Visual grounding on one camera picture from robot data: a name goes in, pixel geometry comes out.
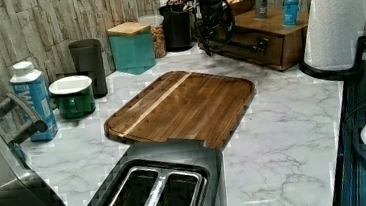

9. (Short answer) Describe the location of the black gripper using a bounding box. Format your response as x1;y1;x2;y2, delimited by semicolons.
194;8;235;56

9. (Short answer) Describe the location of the wooden drawer cabinet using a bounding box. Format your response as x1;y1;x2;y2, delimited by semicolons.
210;8;309;71

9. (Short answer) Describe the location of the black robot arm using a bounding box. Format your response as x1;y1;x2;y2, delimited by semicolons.
193;0;235;56

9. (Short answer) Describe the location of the black utensil holder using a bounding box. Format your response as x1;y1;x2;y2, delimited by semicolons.
159;4;192;52

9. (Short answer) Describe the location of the grey spice can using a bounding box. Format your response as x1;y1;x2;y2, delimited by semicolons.
255;0;268;19

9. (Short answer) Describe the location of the glass jar of cereal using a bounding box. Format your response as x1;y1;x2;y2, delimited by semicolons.
138;14;167;58

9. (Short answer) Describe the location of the blue spice can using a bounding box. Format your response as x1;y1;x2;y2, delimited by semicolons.
283;0;299;26

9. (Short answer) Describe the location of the teal canister wooden lid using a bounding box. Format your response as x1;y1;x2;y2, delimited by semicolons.
107;21;156;75

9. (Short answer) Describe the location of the wooden cutting board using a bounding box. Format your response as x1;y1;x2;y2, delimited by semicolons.
104;70;255;149

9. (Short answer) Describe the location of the white paper towel roll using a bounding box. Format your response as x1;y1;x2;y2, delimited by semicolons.
304;0;366;70

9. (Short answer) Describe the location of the dark grey canister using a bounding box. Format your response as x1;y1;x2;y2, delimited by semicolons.
69;38;108;98

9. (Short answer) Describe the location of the green enamel mug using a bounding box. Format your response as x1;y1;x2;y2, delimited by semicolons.
49;75;95;119

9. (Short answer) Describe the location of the black paper towel holder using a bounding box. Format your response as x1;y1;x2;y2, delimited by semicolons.
299;36;366;81

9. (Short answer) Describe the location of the black toaster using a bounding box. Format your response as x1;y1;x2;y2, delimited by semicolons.
87;139;226;206

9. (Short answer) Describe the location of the blue milk carton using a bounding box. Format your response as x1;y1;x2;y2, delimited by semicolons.
10;61;58;142

